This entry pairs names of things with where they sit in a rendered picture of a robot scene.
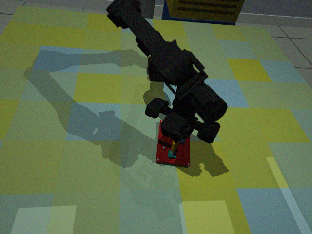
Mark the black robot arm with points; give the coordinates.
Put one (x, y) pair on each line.
(175, 67)

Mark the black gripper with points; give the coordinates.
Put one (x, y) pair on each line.
(206, 131)

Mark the red circuit board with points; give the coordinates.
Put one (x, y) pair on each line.
(170, 152)

